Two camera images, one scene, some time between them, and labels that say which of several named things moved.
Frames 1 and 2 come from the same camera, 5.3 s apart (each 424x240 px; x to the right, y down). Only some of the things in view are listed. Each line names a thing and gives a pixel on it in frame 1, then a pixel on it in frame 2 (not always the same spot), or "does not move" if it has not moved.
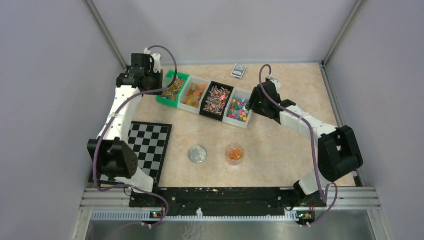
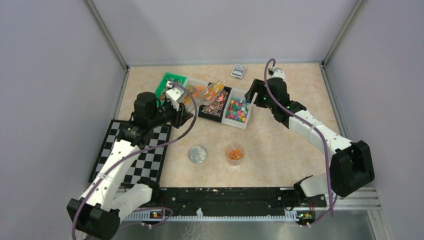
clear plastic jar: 234,154 does not move
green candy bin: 170,98 does not move
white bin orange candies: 193,94 does not move
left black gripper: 159,76 -> 183,115
